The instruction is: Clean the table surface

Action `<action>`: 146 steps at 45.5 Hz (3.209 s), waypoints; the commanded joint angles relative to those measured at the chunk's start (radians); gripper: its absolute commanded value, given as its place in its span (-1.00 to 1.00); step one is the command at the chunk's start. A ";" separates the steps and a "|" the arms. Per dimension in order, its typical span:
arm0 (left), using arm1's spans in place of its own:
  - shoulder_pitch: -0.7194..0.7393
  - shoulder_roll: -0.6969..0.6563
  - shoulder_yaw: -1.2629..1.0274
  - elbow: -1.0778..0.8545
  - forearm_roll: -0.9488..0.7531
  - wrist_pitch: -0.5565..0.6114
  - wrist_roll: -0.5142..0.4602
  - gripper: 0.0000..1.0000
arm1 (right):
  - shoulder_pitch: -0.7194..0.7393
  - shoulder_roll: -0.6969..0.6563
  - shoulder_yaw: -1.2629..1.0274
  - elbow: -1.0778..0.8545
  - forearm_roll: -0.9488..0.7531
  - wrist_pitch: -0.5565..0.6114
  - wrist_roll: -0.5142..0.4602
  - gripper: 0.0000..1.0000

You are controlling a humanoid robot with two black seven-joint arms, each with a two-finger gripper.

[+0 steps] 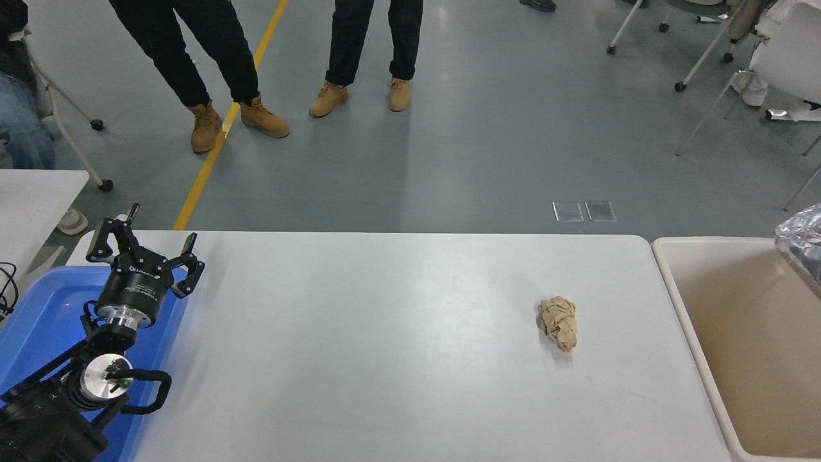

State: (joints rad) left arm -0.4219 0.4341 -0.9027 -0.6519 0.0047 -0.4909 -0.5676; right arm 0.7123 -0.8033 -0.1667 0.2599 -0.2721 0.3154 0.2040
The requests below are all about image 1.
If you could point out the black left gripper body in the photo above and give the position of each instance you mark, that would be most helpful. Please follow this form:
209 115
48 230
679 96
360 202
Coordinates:
135 289

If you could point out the silver foil tray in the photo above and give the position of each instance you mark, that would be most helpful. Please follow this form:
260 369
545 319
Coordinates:
805 237

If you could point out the person's foot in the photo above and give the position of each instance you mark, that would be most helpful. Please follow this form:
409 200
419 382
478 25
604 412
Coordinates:
72 223

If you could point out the blue plastic tray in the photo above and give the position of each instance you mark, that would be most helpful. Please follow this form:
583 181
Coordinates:
45 308

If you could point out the white side table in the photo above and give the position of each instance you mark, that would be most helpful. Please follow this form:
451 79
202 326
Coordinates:
32 199

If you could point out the white-framed rolling chair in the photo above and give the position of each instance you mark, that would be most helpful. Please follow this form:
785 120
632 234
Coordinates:
64 128

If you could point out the person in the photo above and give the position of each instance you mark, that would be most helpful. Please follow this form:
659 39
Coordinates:
170 51
539 5
19 128
349 38
750 93

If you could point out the crumpled tan paper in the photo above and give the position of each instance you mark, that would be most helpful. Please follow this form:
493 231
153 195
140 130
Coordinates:
558 324

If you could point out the clear floor plate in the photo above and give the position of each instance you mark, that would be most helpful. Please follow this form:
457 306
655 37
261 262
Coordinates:
600 211
568 212

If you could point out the large pale bin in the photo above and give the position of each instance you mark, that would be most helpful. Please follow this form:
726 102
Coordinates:
737 333

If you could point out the rolling chair with casters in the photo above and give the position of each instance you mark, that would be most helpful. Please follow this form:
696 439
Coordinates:
705 54

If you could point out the beige hanging jacket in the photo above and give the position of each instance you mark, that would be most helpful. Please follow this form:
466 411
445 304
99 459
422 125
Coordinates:
757 16

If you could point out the white shell chair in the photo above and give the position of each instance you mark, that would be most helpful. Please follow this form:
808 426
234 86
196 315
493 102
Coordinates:
792 58

